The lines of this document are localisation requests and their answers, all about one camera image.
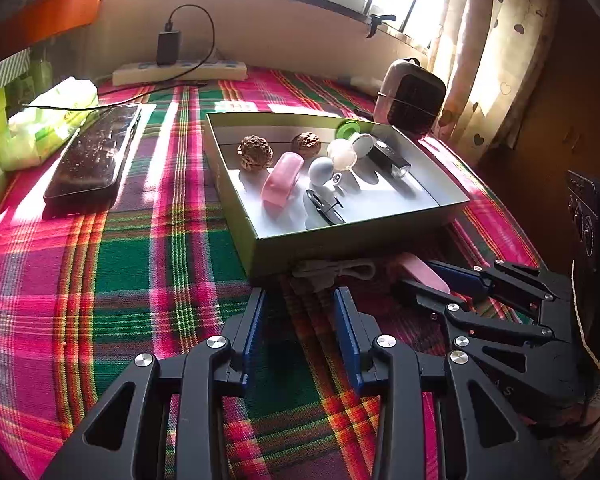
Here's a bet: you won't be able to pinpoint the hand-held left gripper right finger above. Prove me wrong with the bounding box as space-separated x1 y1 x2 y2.
332 287 551 480

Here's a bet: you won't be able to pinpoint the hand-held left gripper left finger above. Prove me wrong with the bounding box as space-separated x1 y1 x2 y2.
40 287 267 480

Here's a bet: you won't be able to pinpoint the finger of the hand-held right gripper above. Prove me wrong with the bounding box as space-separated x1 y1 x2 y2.
392 278 554 346
427 259 572 316

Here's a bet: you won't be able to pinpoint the pink oblong case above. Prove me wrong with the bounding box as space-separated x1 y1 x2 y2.
390 252 452 295

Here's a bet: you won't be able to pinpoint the white cable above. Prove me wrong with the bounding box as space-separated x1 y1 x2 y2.
291 258 376 291

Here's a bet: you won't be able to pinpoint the green and white cardboard box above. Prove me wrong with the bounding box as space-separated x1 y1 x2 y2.
201 110 471 281

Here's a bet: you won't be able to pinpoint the black flashlight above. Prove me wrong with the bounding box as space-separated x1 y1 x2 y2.
369 142 412 178

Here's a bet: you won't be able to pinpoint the round brown walnut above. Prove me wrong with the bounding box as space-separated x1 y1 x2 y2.
291 131 322 158

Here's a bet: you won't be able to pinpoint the black folding scissors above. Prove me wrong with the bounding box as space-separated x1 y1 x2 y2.
306 187 346 223

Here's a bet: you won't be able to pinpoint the plaid pink green cloth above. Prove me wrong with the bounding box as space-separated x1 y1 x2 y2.
0 65 546 480

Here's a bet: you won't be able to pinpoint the pink oval case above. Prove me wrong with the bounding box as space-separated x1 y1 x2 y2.
260 152 303 208

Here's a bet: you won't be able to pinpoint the translucent white ball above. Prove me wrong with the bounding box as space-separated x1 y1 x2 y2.
326 138 357 171

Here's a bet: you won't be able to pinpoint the lumpy brown walnut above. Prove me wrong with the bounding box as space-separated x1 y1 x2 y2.
237 134 273 172

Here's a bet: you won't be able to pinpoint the green and white spool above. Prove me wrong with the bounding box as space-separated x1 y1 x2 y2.
335 120 376 159

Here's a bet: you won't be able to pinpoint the small pink black heater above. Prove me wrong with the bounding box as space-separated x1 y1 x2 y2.
373 57 447 133

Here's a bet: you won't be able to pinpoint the white tube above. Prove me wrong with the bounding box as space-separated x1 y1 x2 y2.
337 75 386 96

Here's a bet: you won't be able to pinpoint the heart print curtain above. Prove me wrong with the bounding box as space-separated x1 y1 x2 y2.
427 0 556 161

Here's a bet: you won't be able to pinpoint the black glitter phone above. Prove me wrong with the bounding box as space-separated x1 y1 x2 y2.
43 103 143 211

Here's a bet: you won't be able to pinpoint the black clip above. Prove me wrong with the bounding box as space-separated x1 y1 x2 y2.
367 14 397 38

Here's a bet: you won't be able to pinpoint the white power strip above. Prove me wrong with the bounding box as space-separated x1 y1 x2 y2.
111 60 248 86

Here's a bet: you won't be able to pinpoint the green tissue packet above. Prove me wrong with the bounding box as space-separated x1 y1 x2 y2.
0 76 100 172

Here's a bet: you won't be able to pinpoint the black charger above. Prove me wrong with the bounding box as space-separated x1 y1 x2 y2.
156 31 182 66

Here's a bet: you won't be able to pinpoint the striped white box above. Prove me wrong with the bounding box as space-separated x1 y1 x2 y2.
0 50 31 103

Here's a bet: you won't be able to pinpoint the orange bin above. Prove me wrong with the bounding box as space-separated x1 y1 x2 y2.
0 0 103 56

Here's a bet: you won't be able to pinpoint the beige cord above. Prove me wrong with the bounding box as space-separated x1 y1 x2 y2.
570 260 600 376

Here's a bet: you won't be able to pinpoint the black cable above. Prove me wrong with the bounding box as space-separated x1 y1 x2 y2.
22 4 216 111

